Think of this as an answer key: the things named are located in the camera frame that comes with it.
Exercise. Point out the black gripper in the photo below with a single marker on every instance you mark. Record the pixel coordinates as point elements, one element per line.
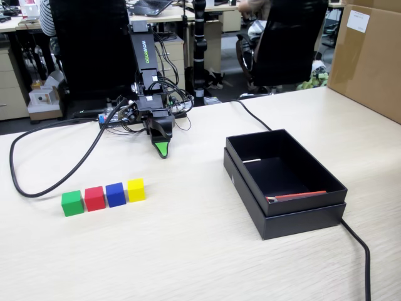
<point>152,106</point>

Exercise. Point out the yellow wooden cube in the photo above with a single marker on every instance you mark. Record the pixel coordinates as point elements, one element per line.
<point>136,191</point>

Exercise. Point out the blue wooden cube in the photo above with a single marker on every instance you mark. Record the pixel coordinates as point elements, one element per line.
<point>116,196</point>

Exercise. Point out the red wooden cube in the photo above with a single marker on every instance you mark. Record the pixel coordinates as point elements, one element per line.
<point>94,200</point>

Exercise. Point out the green wooden cube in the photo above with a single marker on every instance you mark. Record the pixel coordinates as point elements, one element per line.
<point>72,205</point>

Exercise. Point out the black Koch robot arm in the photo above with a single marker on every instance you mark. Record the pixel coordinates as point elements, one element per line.
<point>144,47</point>

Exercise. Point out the white cardboard box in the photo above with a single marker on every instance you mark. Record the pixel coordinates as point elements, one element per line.
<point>44,98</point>

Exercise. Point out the black cardboard box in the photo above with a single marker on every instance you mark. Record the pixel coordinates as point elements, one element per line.
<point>313,163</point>

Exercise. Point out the black box lid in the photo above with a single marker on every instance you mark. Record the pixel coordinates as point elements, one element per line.
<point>300,224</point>

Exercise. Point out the large brown cardboard box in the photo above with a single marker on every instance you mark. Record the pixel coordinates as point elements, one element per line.
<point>366,62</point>

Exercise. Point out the controller circuit board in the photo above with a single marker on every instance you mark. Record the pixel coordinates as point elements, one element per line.
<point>108,117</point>

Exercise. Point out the black and white floor item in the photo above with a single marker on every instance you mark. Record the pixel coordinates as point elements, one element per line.
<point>216,81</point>

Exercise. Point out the beige drawer cabinet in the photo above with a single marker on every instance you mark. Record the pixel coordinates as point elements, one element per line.
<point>9,87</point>
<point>232,22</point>
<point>175,56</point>

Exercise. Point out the white paper strip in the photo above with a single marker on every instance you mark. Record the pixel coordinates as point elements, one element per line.
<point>251,160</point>

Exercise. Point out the black pole with white bands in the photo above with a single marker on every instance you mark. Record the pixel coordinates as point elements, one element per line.
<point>199,47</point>

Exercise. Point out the wide black office chair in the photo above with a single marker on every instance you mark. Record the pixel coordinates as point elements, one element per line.
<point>94,47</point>

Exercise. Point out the light wooden desk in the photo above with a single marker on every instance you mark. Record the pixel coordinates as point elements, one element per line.
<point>175,14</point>

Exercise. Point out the black laptop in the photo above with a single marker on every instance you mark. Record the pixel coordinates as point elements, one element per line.
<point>150,6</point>

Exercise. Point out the seated person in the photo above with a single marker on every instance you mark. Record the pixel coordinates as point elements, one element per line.
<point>255,28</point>

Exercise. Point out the red pencil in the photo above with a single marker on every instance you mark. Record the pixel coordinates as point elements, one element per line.
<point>300,196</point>

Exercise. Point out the glossy black office chair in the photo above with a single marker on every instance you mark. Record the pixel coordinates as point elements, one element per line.
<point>291,47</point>

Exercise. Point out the green toy pile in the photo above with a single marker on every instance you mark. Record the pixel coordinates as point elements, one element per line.
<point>313,83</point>

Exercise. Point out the person in striped shirt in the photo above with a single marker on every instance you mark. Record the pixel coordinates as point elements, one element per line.
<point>47,15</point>

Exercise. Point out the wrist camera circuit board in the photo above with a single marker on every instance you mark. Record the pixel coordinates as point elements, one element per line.
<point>131,114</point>

